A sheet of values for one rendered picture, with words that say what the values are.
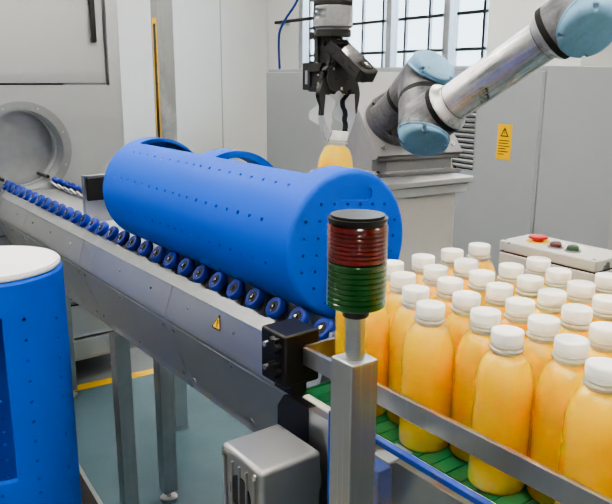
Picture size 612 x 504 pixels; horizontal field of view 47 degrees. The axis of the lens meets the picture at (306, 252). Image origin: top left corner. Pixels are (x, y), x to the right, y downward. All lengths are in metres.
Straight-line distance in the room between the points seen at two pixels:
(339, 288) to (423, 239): 1.12
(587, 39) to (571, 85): 1.53
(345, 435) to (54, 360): 0.84
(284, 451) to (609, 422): 0.48
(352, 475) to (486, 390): 0.19
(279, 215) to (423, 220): 0.63
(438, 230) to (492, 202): 1.22
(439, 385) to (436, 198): 0.94
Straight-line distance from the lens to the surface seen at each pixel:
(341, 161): 1.39
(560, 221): 3.08
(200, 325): 1.59
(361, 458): 0.82
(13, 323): 1.44
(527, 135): 2.93
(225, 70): 6.92
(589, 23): 1.47
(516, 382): 0.88
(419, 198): 1.80
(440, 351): 0.95
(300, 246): 1.25
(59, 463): 1.60
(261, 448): 1.09
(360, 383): 0.77
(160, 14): 2.66
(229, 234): 1.40
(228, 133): 6.95
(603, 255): 1.33
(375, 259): 0.72
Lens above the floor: 1.40
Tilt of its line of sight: 14 degrees down
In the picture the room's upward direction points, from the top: straight up
